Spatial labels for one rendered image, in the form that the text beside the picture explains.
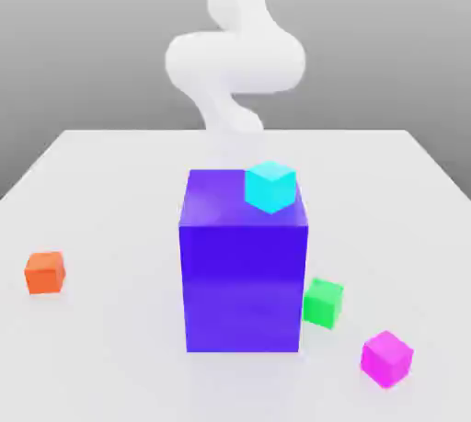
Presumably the small cyan cube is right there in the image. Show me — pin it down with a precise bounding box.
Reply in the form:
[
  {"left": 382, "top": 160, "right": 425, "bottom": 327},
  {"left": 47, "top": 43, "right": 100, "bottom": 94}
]
[{"left": 244, "top": 160, "right": 298, "bottom": 216}]

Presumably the large purple box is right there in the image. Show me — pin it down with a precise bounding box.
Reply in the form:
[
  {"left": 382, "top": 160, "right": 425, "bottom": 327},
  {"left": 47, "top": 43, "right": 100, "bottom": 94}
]
[{"left": 178, "top": 168, "right": 309, "bottom": 354}]

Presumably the small orange cube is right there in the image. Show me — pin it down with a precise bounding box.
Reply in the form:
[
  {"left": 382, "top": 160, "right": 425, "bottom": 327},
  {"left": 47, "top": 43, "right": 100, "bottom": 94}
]
[{"left": 24, "top": 250, "right": 67, "bottom": 296}]

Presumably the small green cube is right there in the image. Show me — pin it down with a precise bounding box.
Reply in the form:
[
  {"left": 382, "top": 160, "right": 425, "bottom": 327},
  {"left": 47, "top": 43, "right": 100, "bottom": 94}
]
[{"left": 301, "top": 277, "right": 345, "bottom": 331}]

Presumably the small magenta cube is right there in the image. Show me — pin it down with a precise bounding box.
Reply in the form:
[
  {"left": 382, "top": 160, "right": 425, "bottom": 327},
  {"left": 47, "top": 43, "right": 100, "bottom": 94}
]
[{"left": 360, "top": 330, "right": 415, "bottom": 390}]

